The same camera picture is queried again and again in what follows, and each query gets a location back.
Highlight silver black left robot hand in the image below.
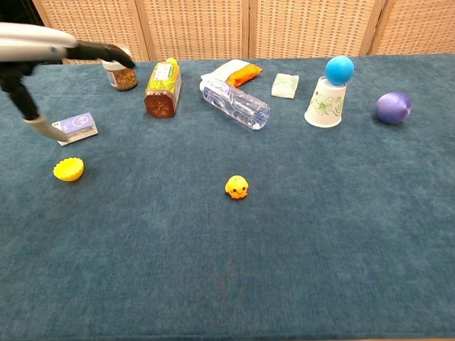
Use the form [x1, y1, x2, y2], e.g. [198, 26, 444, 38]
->
[0, 21, 137, 144]

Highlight yellow chick toy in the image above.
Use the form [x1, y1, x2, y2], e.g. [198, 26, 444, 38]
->
[224, 175, 250, 200]

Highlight yellow cupcake mould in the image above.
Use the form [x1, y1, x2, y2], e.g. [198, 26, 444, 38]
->
[53, 157, 85, 183]

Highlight black tripod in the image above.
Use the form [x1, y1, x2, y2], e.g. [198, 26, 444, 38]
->
[21, 0, 44, 27]

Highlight purple white card box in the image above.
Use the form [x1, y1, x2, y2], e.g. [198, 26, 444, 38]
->
[51, 112, 99, 147]

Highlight nut jar white lid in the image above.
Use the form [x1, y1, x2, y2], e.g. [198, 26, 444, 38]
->
[102, 48, 139, 92]

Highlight brown tea bottle yellow label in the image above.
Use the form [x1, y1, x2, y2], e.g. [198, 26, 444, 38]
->
[144, 58, 183, 119]

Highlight wicker folding screen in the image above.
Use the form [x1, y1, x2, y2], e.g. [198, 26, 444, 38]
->
[31, 0, 455, 65]

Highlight orange white snack bag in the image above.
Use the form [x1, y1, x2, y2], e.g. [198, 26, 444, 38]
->
[200, 59, 264, 88]

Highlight clear plastic water bottle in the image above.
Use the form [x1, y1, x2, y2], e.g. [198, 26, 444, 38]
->
[199, 78, 272, 131]

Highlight teal tablecloth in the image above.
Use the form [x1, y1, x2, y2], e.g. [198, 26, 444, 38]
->
[0, 53, 455, 341]

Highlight white floral paper cup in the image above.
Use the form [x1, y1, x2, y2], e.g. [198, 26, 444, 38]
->
[304, 75, 348, 128]

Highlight blue ball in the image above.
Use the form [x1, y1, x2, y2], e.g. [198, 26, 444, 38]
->
[324, 55, 355, 86]

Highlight purple egg ball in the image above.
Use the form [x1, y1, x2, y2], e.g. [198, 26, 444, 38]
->
[375, 91, 413, 125]

